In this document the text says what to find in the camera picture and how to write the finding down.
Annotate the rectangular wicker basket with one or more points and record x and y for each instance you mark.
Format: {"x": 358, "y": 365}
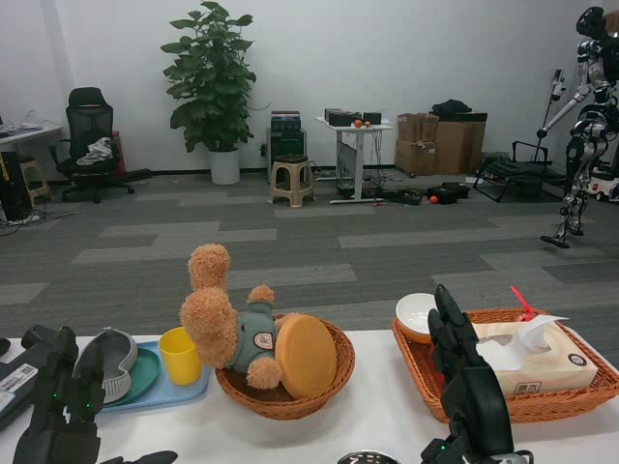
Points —
{"x": 546, "y": 406}

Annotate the beige stool under desk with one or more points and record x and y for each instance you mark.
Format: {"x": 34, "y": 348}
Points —
{"x": 36, "y": 179}

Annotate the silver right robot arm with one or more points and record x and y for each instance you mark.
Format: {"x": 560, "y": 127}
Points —
{"x": 512, "y": 459}

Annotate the brown teddy bear plush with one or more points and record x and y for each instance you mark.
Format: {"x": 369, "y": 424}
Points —
{"x": 213, "y": 324}

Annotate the white toy car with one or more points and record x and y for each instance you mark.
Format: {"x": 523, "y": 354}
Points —
{"x": 607, "y": 186}

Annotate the large green potted plant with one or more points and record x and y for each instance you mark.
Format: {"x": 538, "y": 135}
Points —
{"x": 213, "y": 82}

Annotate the light grey office desk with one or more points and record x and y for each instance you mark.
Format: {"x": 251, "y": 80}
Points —
{"x": 29, "y": 131}

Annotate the light blue tray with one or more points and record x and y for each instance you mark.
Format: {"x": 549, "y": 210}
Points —
{"x": 159, "y": 398}

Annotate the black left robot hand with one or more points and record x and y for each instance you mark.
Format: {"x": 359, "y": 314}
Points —
{"x": 58, "y": 435}

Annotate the yellow plastic cup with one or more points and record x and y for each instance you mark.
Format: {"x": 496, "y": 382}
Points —
{"x": 180, "y": 360}

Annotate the orange round disc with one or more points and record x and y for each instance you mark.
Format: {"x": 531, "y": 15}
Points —
{"x": 307, "y": 355}

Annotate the large brown cardboard box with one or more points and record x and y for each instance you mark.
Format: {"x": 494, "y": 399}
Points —
{"x": 459, "y": 145}

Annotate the large black box on desk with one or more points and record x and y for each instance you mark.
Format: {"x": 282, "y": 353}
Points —
{"x": 341, "y": 117}

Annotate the medium brown cardboard box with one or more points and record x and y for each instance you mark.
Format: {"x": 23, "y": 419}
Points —
{"x": 413, "y": 157}

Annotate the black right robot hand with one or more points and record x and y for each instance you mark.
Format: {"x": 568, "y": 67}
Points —
{"x": 476, "y": 411}

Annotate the grey and white curved dish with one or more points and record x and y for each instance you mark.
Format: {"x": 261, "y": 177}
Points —
{"x": 113, "y": 353}

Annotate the round wicker basket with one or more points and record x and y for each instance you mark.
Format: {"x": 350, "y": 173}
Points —
{"x": 285, "y": 408}

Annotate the green plate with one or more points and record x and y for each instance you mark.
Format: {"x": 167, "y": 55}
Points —
{"x": 145, "y": 369}

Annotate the white and orange bowl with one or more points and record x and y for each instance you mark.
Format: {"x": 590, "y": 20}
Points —
{"x": 413, "y": 314}

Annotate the small black box on desk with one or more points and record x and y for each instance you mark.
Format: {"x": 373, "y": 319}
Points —
{"x": 371, "y": 117}

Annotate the silver humanoid robot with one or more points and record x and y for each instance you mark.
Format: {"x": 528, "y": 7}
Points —
{"x": 587, "y": 135}

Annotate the shiny metal bowl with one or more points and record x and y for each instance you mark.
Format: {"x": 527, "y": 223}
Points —
{"x": 367, "y": 458}

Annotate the beige tissue box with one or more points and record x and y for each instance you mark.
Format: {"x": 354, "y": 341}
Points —
{"x": 556, "y": 367}

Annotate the small open cardboard box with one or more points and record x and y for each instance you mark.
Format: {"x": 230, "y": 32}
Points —
{"x": 416, "y": 128}

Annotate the beige plastic stool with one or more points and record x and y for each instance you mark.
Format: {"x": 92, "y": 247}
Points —
{"x": 291, "y": 176}

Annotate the white standing desk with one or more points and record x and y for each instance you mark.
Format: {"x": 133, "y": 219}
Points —
{"x": 360, "y": 133}

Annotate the grey cloth on chair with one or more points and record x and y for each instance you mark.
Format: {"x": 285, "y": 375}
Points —
{"x": 97, "y": 152}

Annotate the white device on pole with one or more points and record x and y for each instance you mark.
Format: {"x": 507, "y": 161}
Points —
{"x": 558, "y": 87}

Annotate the black folding cot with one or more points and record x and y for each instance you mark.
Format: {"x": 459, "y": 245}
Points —
{"x": 517, "y": 174}

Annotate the white plant pot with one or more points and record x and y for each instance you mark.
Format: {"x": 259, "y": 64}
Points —
{"x": 225, "y": 166}

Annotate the black case on floor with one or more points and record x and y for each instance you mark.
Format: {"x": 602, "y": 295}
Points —
{"x": 450, "y": 192}

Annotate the black office chair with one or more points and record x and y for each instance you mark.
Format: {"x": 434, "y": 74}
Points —
{"x": 89, "y": 116}

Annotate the flat black tool case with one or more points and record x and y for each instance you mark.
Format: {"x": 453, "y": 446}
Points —
{"x": 403, "y": 197}

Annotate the black bag on boxes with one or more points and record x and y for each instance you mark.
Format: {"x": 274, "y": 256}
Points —
{"x": 452, "y": 107}

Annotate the black computer tower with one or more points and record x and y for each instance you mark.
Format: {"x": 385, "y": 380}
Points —
{"x": 12, "y": 186}

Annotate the green and black crate stack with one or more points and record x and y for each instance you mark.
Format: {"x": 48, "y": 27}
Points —
{"x": 287, "y": 140}

